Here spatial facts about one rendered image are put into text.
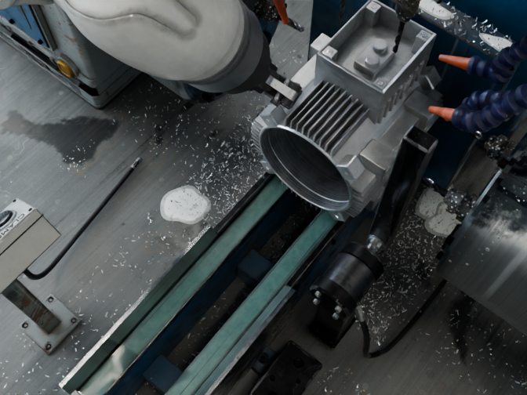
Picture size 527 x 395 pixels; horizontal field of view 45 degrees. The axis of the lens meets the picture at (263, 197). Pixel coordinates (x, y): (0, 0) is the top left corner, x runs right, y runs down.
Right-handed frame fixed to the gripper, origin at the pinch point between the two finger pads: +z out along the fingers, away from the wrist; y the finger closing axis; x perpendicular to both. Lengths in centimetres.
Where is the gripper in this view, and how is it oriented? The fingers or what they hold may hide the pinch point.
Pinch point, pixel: (282, 92)
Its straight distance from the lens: 80.5
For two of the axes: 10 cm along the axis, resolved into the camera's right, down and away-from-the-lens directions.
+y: -7.8, -5.6, 2.9
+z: 3.2, 0.5, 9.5
